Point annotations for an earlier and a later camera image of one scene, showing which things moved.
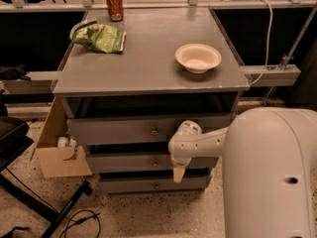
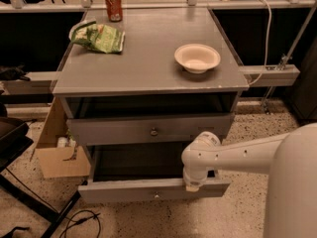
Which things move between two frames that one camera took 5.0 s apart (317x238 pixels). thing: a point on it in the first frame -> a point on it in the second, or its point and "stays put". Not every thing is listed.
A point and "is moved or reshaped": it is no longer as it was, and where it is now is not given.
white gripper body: x=181 y=162 -> x=192 y=179
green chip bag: x=101 y=38 stays put
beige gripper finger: x=178 y=174 -> x=191 y=188
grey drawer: x=149 y=164 is moved or reshaped
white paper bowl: x=198 y=59 stays put
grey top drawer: x=124 y=131 stays put
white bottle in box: x=61 y=142 stays put
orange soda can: x=115 y=4 stays put
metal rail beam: x=284 y=74 stays put
